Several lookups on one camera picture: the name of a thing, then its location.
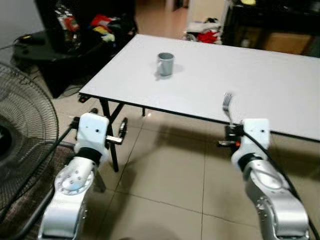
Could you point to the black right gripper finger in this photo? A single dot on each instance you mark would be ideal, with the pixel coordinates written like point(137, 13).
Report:
point(225, 143)

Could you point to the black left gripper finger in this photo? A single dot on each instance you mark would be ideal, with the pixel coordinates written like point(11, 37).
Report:
point(124, 132)
point(92, 110)

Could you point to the silver metal fork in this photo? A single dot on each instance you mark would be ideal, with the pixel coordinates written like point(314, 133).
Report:
point(229, 114)

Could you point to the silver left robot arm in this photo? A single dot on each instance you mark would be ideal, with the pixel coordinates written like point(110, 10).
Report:
point(70, 195)

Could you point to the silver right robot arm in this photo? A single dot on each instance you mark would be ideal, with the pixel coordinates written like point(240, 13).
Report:
point(272, 200)

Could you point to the black folding table leg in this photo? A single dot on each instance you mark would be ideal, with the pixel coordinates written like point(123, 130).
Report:
point(111, 145)

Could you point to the black low cabinet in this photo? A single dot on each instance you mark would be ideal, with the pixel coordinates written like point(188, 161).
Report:
point(60, 70)

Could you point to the grey ceramic mug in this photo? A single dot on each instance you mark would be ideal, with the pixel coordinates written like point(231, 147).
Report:
point(166, 65)

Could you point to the colourful clothes pile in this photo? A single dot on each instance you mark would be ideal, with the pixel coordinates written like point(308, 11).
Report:
point(102, 21)

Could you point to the clear bottle with red label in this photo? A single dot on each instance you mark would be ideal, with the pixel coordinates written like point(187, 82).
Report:
point(67, 22)

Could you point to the small black device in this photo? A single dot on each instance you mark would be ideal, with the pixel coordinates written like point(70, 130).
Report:
point(30, 39)

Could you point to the red cloth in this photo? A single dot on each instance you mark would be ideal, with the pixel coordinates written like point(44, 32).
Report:
point(207, 36)

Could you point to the brown cardboard box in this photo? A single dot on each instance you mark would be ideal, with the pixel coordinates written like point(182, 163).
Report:
point(287, 44)

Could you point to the brown patterned bag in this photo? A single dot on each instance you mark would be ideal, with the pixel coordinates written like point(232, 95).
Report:
point(190, 36)

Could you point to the black shelf unit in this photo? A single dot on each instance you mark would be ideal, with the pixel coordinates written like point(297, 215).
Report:
point(250, 25)

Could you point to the small yellow item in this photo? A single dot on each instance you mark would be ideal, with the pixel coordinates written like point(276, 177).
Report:
point(248, 2)

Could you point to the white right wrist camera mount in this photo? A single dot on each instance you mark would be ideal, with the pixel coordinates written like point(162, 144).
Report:
point(256, 137)

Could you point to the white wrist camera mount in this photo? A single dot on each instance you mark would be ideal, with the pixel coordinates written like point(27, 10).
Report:
point(92, 132)
point(256, 137)

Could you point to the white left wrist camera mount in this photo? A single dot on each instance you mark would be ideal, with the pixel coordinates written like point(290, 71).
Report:
point(92, 132)

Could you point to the black pedestal fan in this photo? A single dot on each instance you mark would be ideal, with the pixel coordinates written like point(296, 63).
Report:
point(20, 135)

